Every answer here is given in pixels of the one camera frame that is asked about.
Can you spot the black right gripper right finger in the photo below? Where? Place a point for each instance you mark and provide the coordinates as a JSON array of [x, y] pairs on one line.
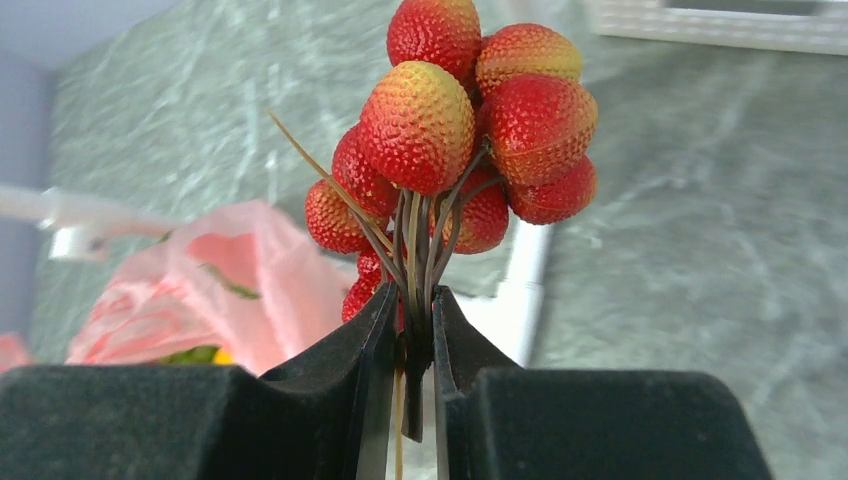
[[497, 420]]

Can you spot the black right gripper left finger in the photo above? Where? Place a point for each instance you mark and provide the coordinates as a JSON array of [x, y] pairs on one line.
[[324, 414]]

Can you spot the yellow fake mango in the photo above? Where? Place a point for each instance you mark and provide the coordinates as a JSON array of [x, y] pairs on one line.
[[222, 357]]

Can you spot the pink plastic bag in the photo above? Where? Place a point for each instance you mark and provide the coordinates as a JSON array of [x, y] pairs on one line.
[[212, 291]]

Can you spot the red lychee bunch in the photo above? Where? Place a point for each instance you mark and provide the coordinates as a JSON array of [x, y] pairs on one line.
[[464, 132]]

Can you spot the white plastic basket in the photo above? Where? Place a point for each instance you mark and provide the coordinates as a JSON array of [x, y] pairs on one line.
[[818, 27]]

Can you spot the white PVC pipe frame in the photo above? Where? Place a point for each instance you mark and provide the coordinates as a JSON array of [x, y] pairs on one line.
[[265, 265]]

